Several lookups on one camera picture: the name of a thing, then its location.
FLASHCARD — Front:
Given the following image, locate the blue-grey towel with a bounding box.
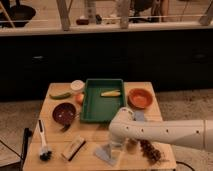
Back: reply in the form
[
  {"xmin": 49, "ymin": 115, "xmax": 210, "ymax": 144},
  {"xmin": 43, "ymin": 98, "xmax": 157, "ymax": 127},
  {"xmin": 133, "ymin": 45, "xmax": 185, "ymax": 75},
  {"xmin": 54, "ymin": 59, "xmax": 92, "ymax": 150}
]
[{"xmin": 94, "ymin": 144, "xmax": 117, "ymax": 166}]

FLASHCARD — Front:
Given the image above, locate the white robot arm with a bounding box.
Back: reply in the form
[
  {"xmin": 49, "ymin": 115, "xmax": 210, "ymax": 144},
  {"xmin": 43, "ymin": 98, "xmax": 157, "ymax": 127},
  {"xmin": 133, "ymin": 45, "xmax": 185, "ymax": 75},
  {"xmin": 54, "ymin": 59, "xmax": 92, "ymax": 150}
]
[{"xmin": 108, "ymin": 107, "xmax": 213, "ymax": 153}]

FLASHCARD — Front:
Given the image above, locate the orange bowl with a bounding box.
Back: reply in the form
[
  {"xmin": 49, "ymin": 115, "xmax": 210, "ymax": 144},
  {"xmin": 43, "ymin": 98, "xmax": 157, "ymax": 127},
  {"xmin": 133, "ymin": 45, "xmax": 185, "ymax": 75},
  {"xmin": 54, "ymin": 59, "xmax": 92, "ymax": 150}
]
[{"xmin": 128, "ymin": 88, "xmax": 153, "ymax": 109}]

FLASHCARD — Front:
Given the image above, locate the purple bowl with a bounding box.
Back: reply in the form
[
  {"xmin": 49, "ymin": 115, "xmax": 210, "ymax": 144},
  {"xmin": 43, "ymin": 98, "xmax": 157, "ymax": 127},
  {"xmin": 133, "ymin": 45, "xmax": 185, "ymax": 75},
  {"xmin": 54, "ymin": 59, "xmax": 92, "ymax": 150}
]
[{"xmin": 52, "ymin": 102, "xmax": 76, "ymax": 125}]

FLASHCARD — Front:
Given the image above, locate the dark grape bunch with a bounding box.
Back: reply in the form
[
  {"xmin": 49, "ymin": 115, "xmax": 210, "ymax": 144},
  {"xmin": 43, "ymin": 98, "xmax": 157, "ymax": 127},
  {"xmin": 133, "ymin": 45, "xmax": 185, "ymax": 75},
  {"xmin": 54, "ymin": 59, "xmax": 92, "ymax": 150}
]
[{"xmin": 140, "ymin": 140, "xmax": 161, "ymax": 164}]

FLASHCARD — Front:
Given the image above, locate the beige block with black edge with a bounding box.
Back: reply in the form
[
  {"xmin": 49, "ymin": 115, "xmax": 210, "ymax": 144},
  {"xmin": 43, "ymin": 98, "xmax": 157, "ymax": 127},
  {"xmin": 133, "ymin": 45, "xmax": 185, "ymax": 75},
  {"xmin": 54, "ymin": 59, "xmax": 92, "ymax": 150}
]
[{"xmin": 61, "ymin": 136, "xmax": 86, "ymax": 161}]

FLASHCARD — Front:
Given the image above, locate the green plastic tray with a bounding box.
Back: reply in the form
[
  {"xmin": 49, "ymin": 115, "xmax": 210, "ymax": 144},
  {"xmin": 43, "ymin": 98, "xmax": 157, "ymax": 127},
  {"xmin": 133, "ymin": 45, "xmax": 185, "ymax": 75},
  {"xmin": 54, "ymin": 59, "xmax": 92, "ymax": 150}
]
[{"xmin": 80, "ymin": 79, "xmax": 126, "ymax": 123}]

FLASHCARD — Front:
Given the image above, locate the yellow corn cob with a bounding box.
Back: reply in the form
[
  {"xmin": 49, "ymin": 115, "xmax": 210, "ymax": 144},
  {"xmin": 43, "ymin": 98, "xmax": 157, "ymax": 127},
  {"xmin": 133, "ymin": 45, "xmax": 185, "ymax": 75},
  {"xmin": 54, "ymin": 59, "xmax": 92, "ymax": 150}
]
[{"xmin": 101, "ymin": 91, "xmax": 121, "ymax": 97}]

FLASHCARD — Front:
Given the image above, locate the orange peach fruit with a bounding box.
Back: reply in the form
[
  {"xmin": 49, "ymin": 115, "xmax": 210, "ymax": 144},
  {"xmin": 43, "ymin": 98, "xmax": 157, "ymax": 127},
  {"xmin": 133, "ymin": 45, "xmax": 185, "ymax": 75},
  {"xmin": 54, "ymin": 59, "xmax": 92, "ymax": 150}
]
[{"xmin": 75, "ymin": 93, "xmax": 84, "ymax": 105}]

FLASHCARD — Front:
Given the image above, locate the white dish brush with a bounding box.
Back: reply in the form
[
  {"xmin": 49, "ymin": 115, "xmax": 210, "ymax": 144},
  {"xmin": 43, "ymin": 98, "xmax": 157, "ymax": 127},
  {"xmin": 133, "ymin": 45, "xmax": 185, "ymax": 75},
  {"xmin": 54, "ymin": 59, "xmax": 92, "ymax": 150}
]
[{"xmin": 38, "ymin": 120, "xmax": 52, "ymax": 161}]

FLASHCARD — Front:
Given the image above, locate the green chili pepper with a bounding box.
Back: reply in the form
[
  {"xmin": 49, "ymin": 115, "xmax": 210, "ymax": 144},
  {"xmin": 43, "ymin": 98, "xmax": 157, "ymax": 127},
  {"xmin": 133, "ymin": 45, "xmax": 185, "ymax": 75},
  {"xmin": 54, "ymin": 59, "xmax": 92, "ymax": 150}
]
[{"xmin": 49, "ymin": 92, "xmax": 71, "ymax": 100}]

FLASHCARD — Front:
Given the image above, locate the small white cup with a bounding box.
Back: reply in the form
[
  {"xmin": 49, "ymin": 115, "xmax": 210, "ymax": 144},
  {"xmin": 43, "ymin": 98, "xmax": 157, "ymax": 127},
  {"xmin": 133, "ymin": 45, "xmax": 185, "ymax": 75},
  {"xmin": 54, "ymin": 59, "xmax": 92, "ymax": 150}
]
[{"xmin": 70, "ymin": 80, "xmax": 85, "ymax": 92}]

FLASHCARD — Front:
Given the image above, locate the black clamp bar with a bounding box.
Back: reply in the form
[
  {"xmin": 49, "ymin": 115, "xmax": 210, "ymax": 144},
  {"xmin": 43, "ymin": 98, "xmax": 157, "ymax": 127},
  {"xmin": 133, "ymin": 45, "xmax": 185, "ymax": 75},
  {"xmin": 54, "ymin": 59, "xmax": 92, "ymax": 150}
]
[{"xmin": 19, "ymin": 128, "xmax": 32, "ymax": 171}]

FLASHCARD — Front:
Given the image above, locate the wooden table leg right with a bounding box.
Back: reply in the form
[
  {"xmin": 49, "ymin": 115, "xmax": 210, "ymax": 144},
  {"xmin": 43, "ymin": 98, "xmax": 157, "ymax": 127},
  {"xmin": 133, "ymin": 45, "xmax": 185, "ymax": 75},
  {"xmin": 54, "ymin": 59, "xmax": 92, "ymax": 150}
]
[{"xmin": 117, "ymin": 0, "xmax": 131, "ymax": 29}]

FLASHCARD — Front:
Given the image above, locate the wooden table leg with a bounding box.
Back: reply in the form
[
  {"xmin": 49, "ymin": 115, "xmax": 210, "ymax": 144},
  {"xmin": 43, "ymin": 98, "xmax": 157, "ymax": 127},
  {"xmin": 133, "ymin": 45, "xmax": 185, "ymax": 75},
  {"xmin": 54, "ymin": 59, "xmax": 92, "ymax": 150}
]
[
  {"xmin": 56, "ymin": 0, "xmax": 70, "ymax": 31},
  {"xmin": 117, "ymin": 0, "xmax": 131, "ymax": 29}
]

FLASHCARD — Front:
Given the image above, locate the wooden table leg left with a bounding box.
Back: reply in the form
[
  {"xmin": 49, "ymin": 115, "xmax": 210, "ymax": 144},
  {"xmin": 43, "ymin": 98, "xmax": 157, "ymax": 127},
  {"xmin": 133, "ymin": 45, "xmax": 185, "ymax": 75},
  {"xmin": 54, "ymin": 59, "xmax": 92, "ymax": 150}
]
[{"xmin": 56, "ymin": 0, "xmax": 70, "ymax": 31}]

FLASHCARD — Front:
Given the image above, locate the black round stool base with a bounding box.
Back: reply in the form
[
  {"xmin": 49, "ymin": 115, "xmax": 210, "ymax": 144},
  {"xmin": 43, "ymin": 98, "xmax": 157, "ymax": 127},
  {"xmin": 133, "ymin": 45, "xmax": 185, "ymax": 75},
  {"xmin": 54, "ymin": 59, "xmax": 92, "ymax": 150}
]
[{"xmin": 0, "ymin": 5, "xmax": 36, "ymax": 27}]

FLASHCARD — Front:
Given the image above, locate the black cable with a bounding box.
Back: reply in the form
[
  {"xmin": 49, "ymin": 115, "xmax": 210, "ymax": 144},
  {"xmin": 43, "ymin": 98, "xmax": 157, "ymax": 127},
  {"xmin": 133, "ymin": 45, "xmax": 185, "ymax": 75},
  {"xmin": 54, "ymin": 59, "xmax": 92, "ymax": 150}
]
[{"xmin": 175, "ymin": 161, "xmax": 196, "ymax": 171}]

